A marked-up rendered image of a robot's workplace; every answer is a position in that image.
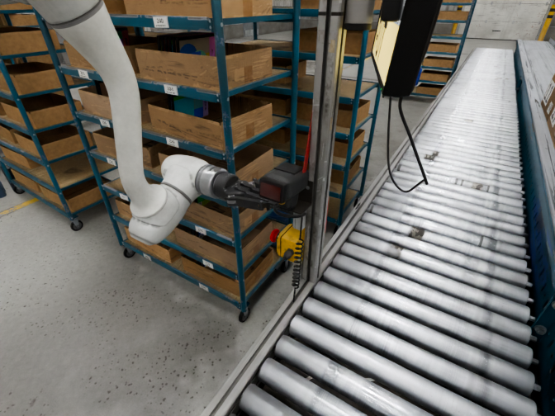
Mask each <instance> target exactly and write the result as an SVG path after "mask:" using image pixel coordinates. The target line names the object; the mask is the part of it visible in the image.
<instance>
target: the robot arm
mask: <svg viewBox="0 0 555 416"><path fill-rule="evenodd" d="M18 2H21V3H23V4H26V5H32V6H33V7H34V8H35V9H36V10H37V11H38V12H39V13H40V14H41V15H42V17H43V18H44V19H45V20H46V21H47V22H48V23H49V24H50V25H51V27H52V28H53V29H54V30H55V31H56V32H58V33H59V34H60V35H61V36H62V37H63V38H64V39H65V40H66V41H68V42H69V43H70V44H71V45H72V46H73V47H74V48H75V49H76V50H77V51H78V52H79V53H80V54H81V55H82V56H83V57H84V58H85V59H86V60H87V61H88V62H89V63H90V64H91V65H92V66H93V67H94V68H95V69H96V70H97V72H98V73H99V75H100V76H101V78H102V80H103V82H104V83H105V86H106V88H107V93H108V96H109V100H110V104H111V116H112V123H113V130H114V137H115V144H116V157H117V163H118V170H119V174H120V179H121V184H122V186H123V187H124V190H125V192H126V194H127V196H128V197H129V198H130V211H131V212H132V218H131V220H130V223H129V232H130V236H131V237H132V238H134V239H137V240H139V241H140V242H142V243H145V244H147V245H154V244H157V243H160V242H161V241H163V240H164V239H165V238H166V237H168V236H169V235H170V234H171V232H172V231H173V230H174V229H175V227H176V226H177V225H178V223H179V222H180V221H181V219H182V218H183V217H184V215H185V214H186V211H187V209H188V207H189V206H190V205H191V204H192V202H193V201H194V200H195V199H197V198H198V197H199V196H200V195H201V194H202V195H205V196H209V197H212V198H215V199H218V198H221V199H224V200H227V203H228V206H240V207H244V208H249V209H254V210H264V208H267V210H270V208H273V207H274V206H275V204H276V202H274V201H270V200H268V199H265V198H262V197H260V196H259V181H258V180H257V178H254V179H253V181H252V182H247V181H242V180H240V179H239V178H238V177H237V176H236V175H234V174H232V173H228V172H227V171H226V170H225V169H224V168H219V167H217V166H214V165H211V164H209V163H207V162H206V161H204V160H202V159H199V158H196V157H193V156H188V155H181V154H176V155H171V156H169V157H167V158H166V159H165V160H164V161H163V163H162V166H161V173H162V176H163V178H164V179H163V181H162V182H161V184H160V185H157V184H151V185H150V184H149V183H147V181H146V179H145V175H144V169H143V149H142V126H141V105H140V92H139V88H138V83H137V80H136V77H135V72H134V70H133V68H132V65H131V63H130V60H129V58H128V56H127V53H126V51H125V49H124V47H123V45H122V43H121V40H120V38H119V36H118V34H117V32H116V29H115V27H114V26H113V23H112V21H111V18H110V16H109V13H108V11H107V8H106V5H105V3H104V1H103V0H0V5H6V4H13V3H18Z"/></svg>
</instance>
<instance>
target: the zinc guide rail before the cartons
mask: <svg viewBox="0 0 555 416"><path fill-rule="evenodd" d="M517 41H518V46H519V53H520V58H521V63H522V67H523V71H524V80H525V84H526V88H527V93H528V97H529V105H530V110H531V114H532V119H533V123H534V131H535V135H536V140H537V145H538V152H539V157H540V162H541V166H542V170H543V179H544V183H545V187H546V192H547V197H548V204H549V209H550V214H551V218H552V222H553V231H554V235H555V150H554V147H553V142H552V139H551V136H550V134H549V130H548V126H547V122H546V120H545V117H544V114H543V109H542V106H541V103H540V100H539V97H538V92H537V89H536V87H535V83H534V79H533V75H532V73H531V70H530V67H529V62H528V59H527V56H526V53H525V50H524V46H523V42H522V40H520V39H518V40H517Z"/></svg>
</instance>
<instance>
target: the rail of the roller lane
mask: <svg viewBox="0 0 555 416"><path fill-rule="evenodd" d="M474 50H475V48H472V50H471V51H470V52H469V54H468V55H467V57H466V58H465V59H464V60H463V61H462V63H461V64H460V66H459V67H458V69H457V70H456V71H455V73H454V74H453V76H452V77H451V78H450V79H449V80H448V82H447V83H446V84H445V86H444V87H443V89H442V90H441V92H440V93H439V95H438V96H437V97H436V98H435V99H434V101H433V102H432V103H431V105H430V106H429V108H428V109H427V110H426V112H425V113H424V114H423V115H422V117H421V118H420V120H419V121H418V122H417V124H416V125H415V127H414V128H413V129H412V131H411V132H410V133H411V135H412V138H413V140H414V139H415V138H416V136H417V135H418V134H419V132H420V130H421V129H422V127H423V126H424V125H425V122H426V121H427V120H428V119H429V117H430V115H431V114H432V112H433V111H434V109H435V107H436V106H437V105H438V104H439V102H440V101H441V99H442V98H443V96H444V94H445V93H446V92H447V91H448V89H449V87H450V86H451V84H452V83H453V81H454V79H455V78H456V77H457V76H458V74H459V72H460V71H461V69H462V68H463V66H464V65H465V63H466V62H467V61H468V59H469V58H470V56H471V55H472V53H473V51H474ZM410 145H411V143H410V139H409V137H408V135H407V137H406V139H405V140H404V141H403V143H402V144H401V146H400V147H399V148H398V150H397V151H396V152H395V153H394V154H393V156H392V157H391V159H390V168H391V173H392V172H393V170H394V168H396V165H397V164H398V163H399V162H400V160H401V159H402V157H403V155H404V154H405V153H406V150H407V149H408V148H409V147H410ZM389 177H390V174H389V172H388V166H387V165H386V166H385V167H384V169H383V170H382V171H381V172H380V173H379V175H378V176H377V178H376V179H375V180H374V182H373V183H372V185H371V186H370V187H369V188H368V190H367V191H366V192H365V194H364V195H363V197H362V198H361V199H360V201H359V202H358V204H357V205H356V206H355V207H354V208H353V210H352V211H351V212H350V214H349V216H348V217H347V218H346V220H345V221H344V222H343V224H342V225H341V226H340V227H339V229H338V230H337V231H336V233H335V234H334V236H333V237H332V239H331V240H330V241H329V242H328V243H327V245H326V246H325V248H324V249H323V253H322V262H321V269H320V276H319V278H318V277H317V281H316V282H315V283H312V282H310V281H309V280H310V278H308V279H307V280H305V279H303V278H302V279H301V280H300V281H299V282H300V285H299V288H298V289H296V294H295V301H294V302H292V301H293V293H294V290H293V291H292V293H291V294H290V295H289V296H288V297H287V299H286V300H285V301H284V303H283V304H282V306H281V307H280V308H279V310H278V311H277V313H276V314H275V315H274V316H273V318H272V319H271V320H270V322H269V323H268V325H267V326H266V327H265V329H264V330H263V332H262V333H261V334H260V335H259V336H258V338H257V339H256V341H255V342H254V344H253V345H252V346H251V348H250V349H249V350H248V351H247V352H246V354H245V355H244V357H243V358H242V359H241V361H240V363H239V364H238V365H237V367H236V368H235V369H234V370H233V371H232V373H231V374H230V376H229V377H228V378H227V380H226V381H225V383H224V384H223V385H222V387H221V388H220V389H219V390H218V392H217V393H216V395H215V396H214V397H213V399H212V400H211V402H210V403H209V404H208V405H207V406H206V408H205V409H204V410H203V412H202V414H201V415H200V416H229V415H230V414H235V415H236V416H240V414H241V412H242V410H241V409H240V407H239V404H240V399H241V397H242V396H241V395H242V393H243V392H244V390H246V388H247V387H248V386H249V385H250V384H255V385H256V386H259V384H260V383H261V381H259V379H258V375H259V371H260V369H259V368H260V367H261V365H262V364H263V363H264V362H265V360H266V359H267V358H269V357H270V358H272V359H273V360H276V358H277V357H276V356H275V354H274V351H275V347H276V343H277V341H279V339H280V338H281V336H282V335H287V336H288V337H291V334H290V333H289V328H290V323H291V321H292V320H293V319H294V317H295V316H296V315H300V316H302V317H303V316H304V315H302V313H301V311H302V305H303V303H304V302H305V301H306V299H307V298H308V297H312V298H314V297H313V292H314V290H313V288H314V287H315V286H316V284H317V283H318V282H319V281H323V278H324V276H323V274H324V272H325V271H326V269H327V268H328V267H332V265H333V263H332V260H333V259H334V258H335V256H336V255H337V254H338V253H339V254H340V253H341V250H340V249H341V247H343V245H344V243H345V242H348V241H349V239H348V236H350V235H351V233H352V232H353V231H355V228H354V227H355V226H356V225H357V224H358V222H359V221H362V220H361V218H362V216H363V215H364V213H365V212H368V211H367V208H368V207H369V206H370V205H371V204H372V201H374V199H375V197H376V196H377V194H378V193H379V191H380V190H381V189H382V186H384V184H385V182H386V180H388V178H389ZM314 299H315V298H314Z"/></svg>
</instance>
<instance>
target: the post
mask: <svg viewBox="0 0 555 416"><path fill-rule="evenodd" d="M346 5H347V0H319V12H318V26H317V39H316V52H315V79H314V92H313V106H312V119H311V146H310V159H309V179H308V180H309V181H312V182H313V192H312V204H311V206H310V207H309V208H308V209H307V210H306V226H305V239H304V253H303V260H302V262H301V274H300V275H301V277H300V280H301V279H302V278H303V279H305V280H307V279H308V278H310V280H309V281H310V282H312V283H315V282H316V281H317V277H318V278H319V276H320V269H321V262H322V253H323V246H324V238H325V223H326V216H327V207H328V200H329V192H330V177H331V169H332V161H333V153H334V138H335V131H336V123H337V115H338V107H339V93H340V84H341V77H342V69H343V61H344V47H345V38H346V30H345V29H344V23H345V13H346Z"/></svg>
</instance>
